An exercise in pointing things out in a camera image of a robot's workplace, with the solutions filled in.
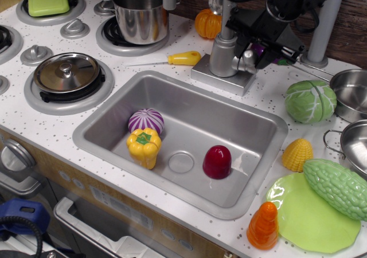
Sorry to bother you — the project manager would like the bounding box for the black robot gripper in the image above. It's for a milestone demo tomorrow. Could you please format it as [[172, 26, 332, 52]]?
[[226, 7, 304, 69]]

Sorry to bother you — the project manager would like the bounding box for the silver faucet lever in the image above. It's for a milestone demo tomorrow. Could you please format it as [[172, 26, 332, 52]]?
[[237, 49, 258, 74]]

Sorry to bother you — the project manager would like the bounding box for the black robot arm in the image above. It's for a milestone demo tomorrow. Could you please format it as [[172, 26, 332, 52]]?
[[226, 0, 325, 69]]

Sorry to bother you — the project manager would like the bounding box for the purple toy eggplant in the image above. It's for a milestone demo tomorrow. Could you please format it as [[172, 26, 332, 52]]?
[[250, 44, 293, 66]]

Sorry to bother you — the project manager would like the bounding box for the silver toy faucet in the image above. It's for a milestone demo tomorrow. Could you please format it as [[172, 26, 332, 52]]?
[[191, 0, 256, 96]]

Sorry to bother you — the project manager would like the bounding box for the orange toy pumpkin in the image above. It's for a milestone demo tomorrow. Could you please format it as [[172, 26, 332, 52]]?
[[194, 9, 221, 39]]

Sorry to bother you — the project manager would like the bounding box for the grey right support pole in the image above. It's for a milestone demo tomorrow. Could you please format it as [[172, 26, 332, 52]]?
[[300, 0, 342, 68]]

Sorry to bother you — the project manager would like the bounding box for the clear round knob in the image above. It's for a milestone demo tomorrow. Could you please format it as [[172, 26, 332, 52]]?
[[208, 0, 223, 15]]

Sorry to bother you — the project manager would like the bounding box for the green toy cabbage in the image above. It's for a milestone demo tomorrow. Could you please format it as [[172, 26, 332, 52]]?
[[284, 80, 337, 124]]

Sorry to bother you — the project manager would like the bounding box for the yellow toy corn piece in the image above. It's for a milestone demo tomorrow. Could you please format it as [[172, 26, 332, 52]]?
[[282, 138, 314, 173]]

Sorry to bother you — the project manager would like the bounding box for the dark red toy beet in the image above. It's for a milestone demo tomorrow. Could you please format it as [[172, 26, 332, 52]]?
[[202, 145, 232, 179]]

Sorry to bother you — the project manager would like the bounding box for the tall steel pot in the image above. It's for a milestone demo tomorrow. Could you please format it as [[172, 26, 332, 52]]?
[[112, 0, 179, 45]]

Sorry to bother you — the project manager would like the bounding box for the steel pot right edge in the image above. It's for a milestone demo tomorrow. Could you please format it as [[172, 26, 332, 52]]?
[[323, 120, 366, 180]]

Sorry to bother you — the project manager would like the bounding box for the purple striped toy onion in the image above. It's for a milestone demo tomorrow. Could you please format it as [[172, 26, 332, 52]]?
[[128, 108, 165, 135]]

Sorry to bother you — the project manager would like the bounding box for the yellow toy bell pepper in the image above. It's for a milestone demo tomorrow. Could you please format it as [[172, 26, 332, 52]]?
[[126, 128, 162, 170]]

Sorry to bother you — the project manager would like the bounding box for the back right stove burner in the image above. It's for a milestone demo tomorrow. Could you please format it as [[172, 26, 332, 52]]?
[[96, 17, 169, 57]]

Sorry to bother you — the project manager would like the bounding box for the stove burner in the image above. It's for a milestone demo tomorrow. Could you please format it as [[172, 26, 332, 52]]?
[[16, 0, 86, 26], [1, 25, 23, 65], [24, 60, 114, 115], [96, 17, 169, 57]]

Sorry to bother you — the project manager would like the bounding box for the grey stove knob back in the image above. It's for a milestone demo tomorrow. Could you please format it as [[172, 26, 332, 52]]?
[[93, 0, 115, 16]]

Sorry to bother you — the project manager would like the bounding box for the grey stove knob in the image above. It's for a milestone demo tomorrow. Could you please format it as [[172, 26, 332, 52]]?
[[93, 0, 115, 16], [20, 45, 53, 67], [60, 18, 90, 39]]

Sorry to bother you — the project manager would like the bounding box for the green toy bitter gourd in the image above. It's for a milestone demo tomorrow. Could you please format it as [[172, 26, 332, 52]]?
[[303, 159, 366, 221]]

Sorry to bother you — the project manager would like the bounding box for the light green plastic plate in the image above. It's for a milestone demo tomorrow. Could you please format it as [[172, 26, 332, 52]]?
[[266, 173, 361, 254]]

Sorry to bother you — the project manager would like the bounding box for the orange toy carrot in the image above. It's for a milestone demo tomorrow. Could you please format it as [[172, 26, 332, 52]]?
[[247, 202, 279, 250]]

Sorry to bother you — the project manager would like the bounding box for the grey stove knob middle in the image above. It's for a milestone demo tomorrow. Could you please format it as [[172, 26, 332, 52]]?
[[60, 18, 90, 39]]

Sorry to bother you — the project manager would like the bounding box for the back left stove burner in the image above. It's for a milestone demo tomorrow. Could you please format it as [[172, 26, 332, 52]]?
[[16, 0, 86, 26]]

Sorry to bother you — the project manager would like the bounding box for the front left stove burner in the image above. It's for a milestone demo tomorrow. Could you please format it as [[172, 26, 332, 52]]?
[[24, 60, 114, 115]]

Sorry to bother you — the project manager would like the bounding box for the steel pot lid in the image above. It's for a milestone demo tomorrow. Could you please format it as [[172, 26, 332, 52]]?
[[33, 52, 100, 93]]

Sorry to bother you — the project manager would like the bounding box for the grey stove knob left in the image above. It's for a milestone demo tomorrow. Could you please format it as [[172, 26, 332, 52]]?
[[20, 45, 53, 67]]

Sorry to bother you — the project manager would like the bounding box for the far left stove burner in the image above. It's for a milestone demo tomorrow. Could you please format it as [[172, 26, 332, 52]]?
[[1, 25, 23, 65]]

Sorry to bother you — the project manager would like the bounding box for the grey stove knob edge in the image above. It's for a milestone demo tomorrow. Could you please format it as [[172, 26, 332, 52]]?
[[0, 76, 10, 95]]

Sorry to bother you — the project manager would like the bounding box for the yellow handled toy knife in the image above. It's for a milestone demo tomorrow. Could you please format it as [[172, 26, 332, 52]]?
[[123, 51, 201, 67]]

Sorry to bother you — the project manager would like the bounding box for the steel saucepan with handle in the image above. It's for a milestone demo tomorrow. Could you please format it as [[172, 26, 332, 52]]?
[[285, 61, 366, 123]]

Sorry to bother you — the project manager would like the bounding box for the grey oven door handle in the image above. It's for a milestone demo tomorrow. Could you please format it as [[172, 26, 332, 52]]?
[[1, 139, 45, 199]]

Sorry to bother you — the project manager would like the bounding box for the black coiled cable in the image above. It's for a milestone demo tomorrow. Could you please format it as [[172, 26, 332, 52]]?
[[0, 216, 43, 258]]

